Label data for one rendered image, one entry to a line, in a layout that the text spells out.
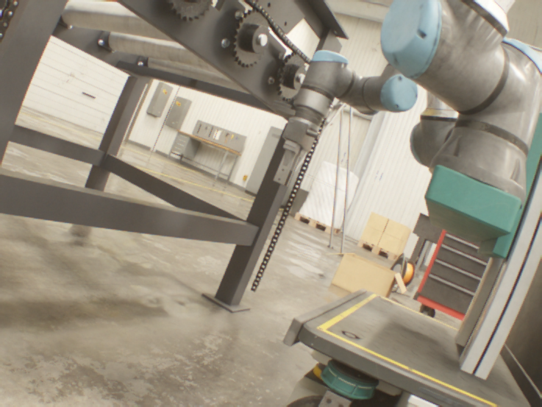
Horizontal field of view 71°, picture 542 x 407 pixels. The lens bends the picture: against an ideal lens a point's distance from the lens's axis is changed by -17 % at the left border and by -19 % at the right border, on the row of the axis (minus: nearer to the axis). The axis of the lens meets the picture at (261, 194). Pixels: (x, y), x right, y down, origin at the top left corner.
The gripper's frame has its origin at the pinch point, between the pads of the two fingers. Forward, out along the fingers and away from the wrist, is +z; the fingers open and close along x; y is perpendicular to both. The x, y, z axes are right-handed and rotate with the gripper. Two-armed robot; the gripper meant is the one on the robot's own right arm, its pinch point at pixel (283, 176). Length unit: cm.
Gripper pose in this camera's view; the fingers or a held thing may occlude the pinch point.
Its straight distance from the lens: 111.3
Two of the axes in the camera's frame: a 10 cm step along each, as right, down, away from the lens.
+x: 2.6, 0.7, 9.6
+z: -3.8, 9.2, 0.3
